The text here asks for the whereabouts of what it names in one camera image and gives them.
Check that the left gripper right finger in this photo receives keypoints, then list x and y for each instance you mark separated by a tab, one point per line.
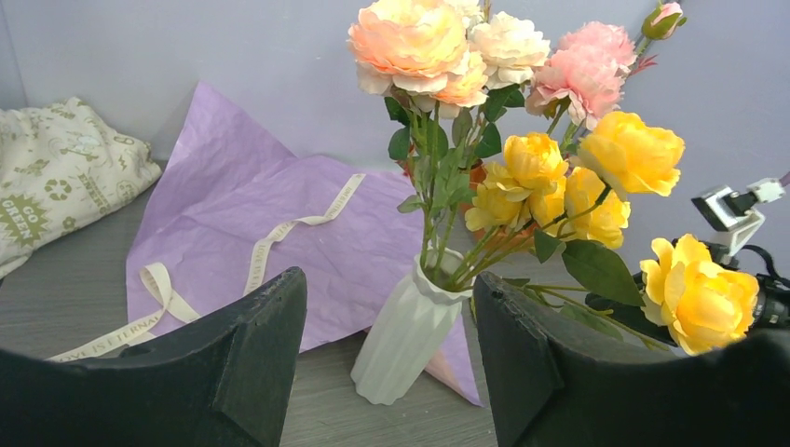
555	382

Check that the pink peony flower stem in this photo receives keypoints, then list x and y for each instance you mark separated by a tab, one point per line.
584	77

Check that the purple pink wrapping paper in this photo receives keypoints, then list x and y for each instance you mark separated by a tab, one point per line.
229	183

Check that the cream printed ribbon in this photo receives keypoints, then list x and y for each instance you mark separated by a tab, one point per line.
156	279

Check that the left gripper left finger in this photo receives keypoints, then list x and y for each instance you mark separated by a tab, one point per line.
222	380

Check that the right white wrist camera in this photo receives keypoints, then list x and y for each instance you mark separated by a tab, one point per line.
734	216

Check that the pink white flower spray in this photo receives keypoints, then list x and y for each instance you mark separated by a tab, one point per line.
505	54

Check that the peach rose flower stem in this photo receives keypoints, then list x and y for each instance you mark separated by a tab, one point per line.
417	56

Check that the cream patterned cloth bag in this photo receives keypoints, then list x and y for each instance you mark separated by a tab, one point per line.
63	168

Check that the white ribbed vase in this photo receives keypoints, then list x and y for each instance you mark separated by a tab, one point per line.
416	330

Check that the yellow rose flower spray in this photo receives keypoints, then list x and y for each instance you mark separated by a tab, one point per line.
542	199

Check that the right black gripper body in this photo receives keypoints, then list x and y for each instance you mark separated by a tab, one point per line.
771	310

